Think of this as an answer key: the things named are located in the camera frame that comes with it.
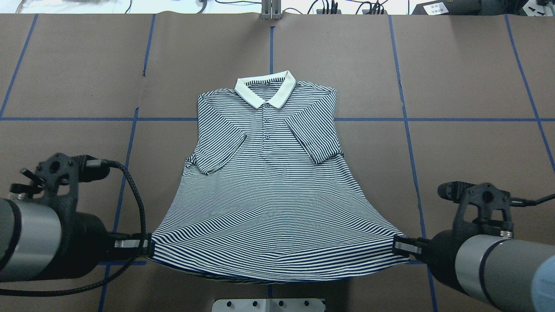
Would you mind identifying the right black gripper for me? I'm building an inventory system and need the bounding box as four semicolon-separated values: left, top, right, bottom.
392;236;430;257

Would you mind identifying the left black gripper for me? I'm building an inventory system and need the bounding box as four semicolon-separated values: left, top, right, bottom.
106;232;153;261

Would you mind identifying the navy white striped polo shirt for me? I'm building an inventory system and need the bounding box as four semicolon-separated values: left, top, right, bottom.
149;71;409;284

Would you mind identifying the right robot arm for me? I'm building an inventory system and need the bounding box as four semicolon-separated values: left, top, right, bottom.
392;231;555;312

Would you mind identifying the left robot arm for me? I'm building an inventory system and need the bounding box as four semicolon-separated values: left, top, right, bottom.
0;199;140;282

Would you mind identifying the black box with white label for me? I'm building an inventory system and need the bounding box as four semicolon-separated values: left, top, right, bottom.
410;0;500;16

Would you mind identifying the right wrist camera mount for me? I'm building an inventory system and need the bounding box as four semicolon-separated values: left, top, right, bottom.
437;181;515;241

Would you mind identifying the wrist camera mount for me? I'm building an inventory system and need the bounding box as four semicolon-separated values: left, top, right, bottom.
9;153;110;208
437;181;515;241

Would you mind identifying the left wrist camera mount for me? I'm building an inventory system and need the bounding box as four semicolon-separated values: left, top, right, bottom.
9;153;110;208

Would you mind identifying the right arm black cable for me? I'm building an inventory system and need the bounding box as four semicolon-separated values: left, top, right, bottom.
512;193;555;207

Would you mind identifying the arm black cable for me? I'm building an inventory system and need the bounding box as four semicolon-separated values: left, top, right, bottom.
0;159;148;298
512;193;555;207

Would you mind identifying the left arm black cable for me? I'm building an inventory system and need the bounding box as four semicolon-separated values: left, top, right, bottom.
0;159;148;298

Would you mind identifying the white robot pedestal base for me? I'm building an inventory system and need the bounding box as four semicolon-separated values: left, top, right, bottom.
211;298;327;312

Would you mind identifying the aluminium frame post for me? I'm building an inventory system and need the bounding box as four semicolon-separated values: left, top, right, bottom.
260;0;283;20

